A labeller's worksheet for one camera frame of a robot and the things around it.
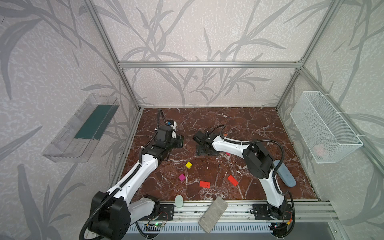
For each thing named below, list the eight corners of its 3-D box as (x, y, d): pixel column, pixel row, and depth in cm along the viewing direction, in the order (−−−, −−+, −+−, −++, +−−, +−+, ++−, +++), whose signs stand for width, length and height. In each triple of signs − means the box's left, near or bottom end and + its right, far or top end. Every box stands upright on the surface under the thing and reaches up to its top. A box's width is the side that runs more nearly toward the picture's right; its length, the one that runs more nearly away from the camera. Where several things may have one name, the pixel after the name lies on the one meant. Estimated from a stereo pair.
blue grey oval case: (287, 189, 83) (290, 187, 80) (271, 163, 92) (273, 161, 90) (295, 186, 84) (298, 184, 81) (278, 161, 93) (281, 158, 91)
